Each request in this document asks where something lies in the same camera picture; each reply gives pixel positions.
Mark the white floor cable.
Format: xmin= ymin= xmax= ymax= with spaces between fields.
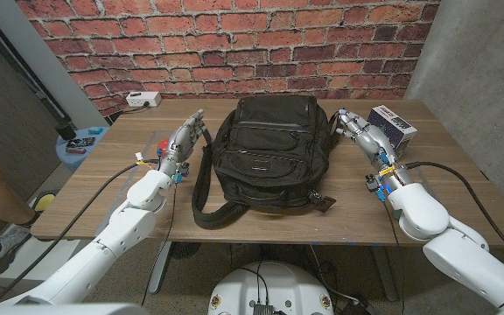
xmin=307 ymin=244 xmax=361 ymax=305

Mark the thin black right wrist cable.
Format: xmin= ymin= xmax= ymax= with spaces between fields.
xmin=381 ymin=199 xmax=406 ymax=315

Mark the grey tape strip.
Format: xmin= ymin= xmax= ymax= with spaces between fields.
xmin=96 ymin=130 xmax=158 ymax=231

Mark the black cup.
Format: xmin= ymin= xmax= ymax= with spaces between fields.
xmin=55 ymin=122 xmax=77 ymax=142

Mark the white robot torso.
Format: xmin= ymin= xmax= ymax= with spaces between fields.
xmin=207 ymin=261 xmax=335 ymax=315

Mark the grey table leg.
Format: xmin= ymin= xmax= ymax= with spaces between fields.
xmin=148 ymin=241 xmax=172 ymax=295
xmin=370 ymin=245 xmax=400 ymax=303

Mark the black power strip cord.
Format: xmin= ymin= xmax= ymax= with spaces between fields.
xmin=105 ymin=101 xmax=151 ymax=125

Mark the light blue round stool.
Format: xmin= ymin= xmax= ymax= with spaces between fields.
xmin=54 ymin=125 xmax=111 ymax=172

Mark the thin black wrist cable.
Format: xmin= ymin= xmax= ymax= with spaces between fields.
xmin=140 ymin=183 xmax=179 ymax=306
xmin=381 ymin=199 xmax=406 ymax=315

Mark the black backpack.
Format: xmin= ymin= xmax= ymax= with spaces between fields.
xmin=190 ymin=94 xmax=341 ymax=231

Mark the yellow black disc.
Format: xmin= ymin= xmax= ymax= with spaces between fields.
xmin=31 ymin=191 xmax=57 ymax=216

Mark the thin black left wrist cable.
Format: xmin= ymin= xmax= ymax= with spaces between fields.
xmin=140 ymin=183 xmax=179 ymax=306

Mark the brick wall print backdrop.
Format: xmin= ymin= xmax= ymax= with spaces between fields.
xmin=15 ymin=0 xmax=441 ymax=118

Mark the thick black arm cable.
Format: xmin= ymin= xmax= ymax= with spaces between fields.
xmin=0 ymin=159 xmax=160 ymax=305
xmin=403 ymin=160 xmax=504 ymax=270

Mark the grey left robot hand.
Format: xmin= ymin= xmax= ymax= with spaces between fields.
xmin=157 ymin=108 xmax=212 ymax=177

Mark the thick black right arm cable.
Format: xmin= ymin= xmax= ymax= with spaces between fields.
xmin=403 ymin=160 xmax=504 ymax=270

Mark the white power strip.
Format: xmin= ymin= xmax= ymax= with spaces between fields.
xmin=125 ymin=90 xmax=163 ymax=109

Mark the black power adapter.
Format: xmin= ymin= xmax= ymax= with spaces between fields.
xmin=342 ymin=300 xmax=378 ymax=315

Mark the printed cardboard package box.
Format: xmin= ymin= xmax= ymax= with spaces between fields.
xmin=367 ymin=104 xmax=418 ymax=158

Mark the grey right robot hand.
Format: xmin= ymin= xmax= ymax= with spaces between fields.
xmin=335 ymin=108 xmax=400 ymax=175

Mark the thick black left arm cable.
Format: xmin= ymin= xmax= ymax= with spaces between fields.
xmin=0 ymin=159 xmax=160 ymax=305

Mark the black round fan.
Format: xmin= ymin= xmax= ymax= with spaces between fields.
xmin=169 ymin=241 xmax=203 ymax=261

